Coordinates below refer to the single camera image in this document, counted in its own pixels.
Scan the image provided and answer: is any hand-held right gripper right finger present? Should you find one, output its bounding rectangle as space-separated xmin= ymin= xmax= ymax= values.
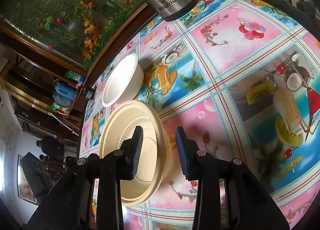
xmin=175 ymin=127 xmax=290 ymax=230

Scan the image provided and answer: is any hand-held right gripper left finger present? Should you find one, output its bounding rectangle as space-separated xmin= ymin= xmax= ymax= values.
xmin=26 ymin=125 xmax=144 ymax=230

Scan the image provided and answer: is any white paper bowl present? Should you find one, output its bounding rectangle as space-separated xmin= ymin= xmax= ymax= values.
xmin=101 ymin=53 xmax=145 ymax=107

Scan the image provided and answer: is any black table clip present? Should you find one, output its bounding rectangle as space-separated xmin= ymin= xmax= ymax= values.
xmin=84 ymin=87 xmax=97 ymax=100

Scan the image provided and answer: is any blue plastic jug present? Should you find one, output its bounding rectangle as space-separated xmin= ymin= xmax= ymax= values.
xmin=54 ymin=84 xmax=75 ymax=100

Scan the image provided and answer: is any printed fruit tablecloth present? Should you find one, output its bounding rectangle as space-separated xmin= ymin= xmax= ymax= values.
xmin=80 ymin=0 xmax=320 ymax=230

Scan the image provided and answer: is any wooden cabinet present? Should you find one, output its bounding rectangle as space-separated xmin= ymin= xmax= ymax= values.
xmin=0 ymin=52 xmax=85 ymax=140

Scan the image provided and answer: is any green white packet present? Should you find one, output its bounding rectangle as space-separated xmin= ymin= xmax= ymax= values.
xmin=65 ymin=70 xmax=84 ymax=83

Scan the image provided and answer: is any framed flower painting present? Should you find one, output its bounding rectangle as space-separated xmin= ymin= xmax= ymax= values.
xmin=0 ymin=0 xmax=148 ymax=70

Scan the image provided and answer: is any black kettle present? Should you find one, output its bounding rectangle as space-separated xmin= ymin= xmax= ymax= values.
xmin=296 ymin=0 xmax=317 ymax=18

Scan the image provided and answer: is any framed wall picture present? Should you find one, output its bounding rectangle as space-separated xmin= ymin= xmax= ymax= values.
xmin=17 ymin=154 xmax=39 ymax=205

